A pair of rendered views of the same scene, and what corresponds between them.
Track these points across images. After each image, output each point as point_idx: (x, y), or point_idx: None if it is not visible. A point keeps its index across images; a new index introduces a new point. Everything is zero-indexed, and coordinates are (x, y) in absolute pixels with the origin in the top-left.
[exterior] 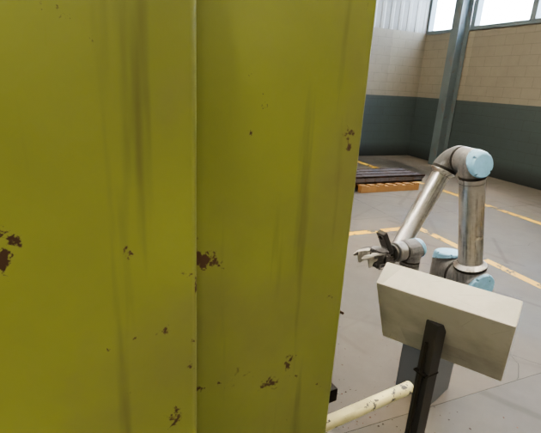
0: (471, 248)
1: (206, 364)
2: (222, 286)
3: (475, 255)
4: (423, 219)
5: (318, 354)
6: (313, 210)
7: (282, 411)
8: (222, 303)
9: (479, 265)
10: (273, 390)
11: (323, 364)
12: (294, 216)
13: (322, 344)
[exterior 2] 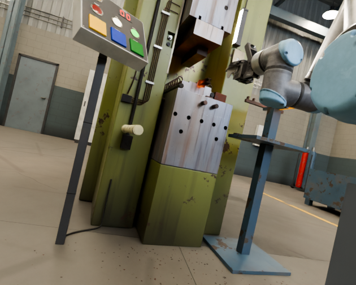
0: (344, 0)
1: (122, 71)
2: None
3: (347, 7)
4: (339, 17)
5: (125, 71)
6: (138, 12)
7: (118, 96)
8: None
9: None
10: (120, 85)
11: (124, 77)
12: (136, 17)
13: (126, 67)
